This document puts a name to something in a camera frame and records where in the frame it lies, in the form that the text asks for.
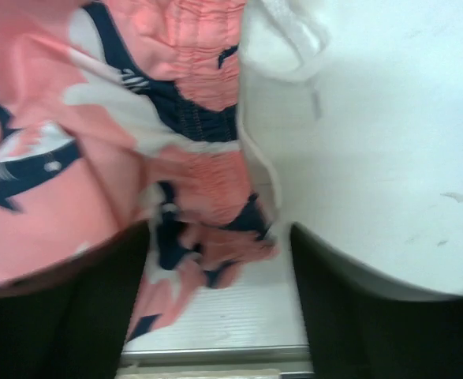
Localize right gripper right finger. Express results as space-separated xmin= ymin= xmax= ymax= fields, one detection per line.
xmin=289 ymin=223 xmax=463 ymax=378

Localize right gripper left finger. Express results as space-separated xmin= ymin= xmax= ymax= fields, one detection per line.
xmin=0 ymin=221 xmax=150 ymax=379

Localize aluminium front rail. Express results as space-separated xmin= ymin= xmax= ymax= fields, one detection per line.
xmin=119 ymin=345 xmax=315 ymax=378

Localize pink shark print shorts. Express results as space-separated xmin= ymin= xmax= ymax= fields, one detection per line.
xmin=0 ymin=1 xmax=327 ymax=338

